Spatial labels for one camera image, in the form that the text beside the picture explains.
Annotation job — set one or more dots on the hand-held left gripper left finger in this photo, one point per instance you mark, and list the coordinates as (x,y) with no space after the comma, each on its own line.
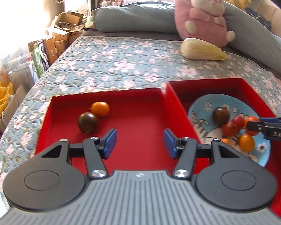
(111,143)

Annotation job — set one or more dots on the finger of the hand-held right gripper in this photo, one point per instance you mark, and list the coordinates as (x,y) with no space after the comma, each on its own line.
(271,120)
(275,133)

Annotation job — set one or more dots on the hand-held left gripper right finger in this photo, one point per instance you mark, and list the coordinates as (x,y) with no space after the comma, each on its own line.
(169,143)

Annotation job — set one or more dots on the orange cherry tomato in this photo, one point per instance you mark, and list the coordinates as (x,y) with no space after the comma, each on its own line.
(225,141)
(251,118)
(100,109)
(246,143)

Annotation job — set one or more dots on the dark purple tomato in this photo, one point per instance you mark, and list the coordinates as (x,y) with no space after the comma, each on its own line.
(221,116)
(88,122)

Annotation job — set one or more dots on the red cherry tomato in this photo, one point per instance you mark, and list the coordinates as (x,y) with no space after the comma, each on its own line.
(239,121)
(229,129)

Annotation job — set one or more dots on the red tray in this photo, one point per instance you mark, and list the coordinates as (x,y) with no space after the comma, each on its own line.
(248,91)
(135,121)

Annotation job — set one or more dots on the blue cat print plate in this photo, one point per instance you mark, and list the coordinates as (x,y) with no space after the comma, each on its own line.
(201,112)

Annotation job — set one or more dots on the napa cabbage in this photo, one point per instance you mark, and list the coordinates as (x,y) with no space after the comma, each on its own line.
(201,50)

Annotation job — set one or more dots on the dark blue clothing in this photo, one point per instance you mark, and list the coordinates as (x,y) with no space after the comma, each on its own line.
(258,17)

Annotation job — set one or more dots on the brown cardboard box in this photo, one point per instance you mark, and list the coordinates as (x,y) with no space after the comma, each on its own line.
(13,107)

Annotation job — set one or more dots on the beige padded headboard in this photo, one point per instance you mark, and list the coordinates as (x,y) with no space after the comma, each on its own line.
(274,14)

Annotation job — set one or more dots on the green and white carton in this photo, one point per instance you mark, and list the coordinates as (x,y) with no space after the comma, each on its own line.
(39,58)

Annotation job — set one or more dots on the yellow plastic bag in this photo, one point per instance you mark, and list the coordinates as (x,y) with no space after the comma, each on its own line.
(0,98)

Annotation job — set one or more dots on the open cardboard box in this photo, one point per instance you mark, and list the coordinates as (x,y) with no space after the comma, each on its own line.
(65,28)

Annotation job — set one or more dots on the pink plush toy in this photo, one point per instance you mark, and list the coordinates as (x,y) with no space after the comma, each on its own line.
(201,16)

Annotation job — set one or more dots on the grey-blue long pillow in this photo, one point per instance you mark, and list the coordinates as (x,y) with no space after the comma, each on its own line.
(135,18)

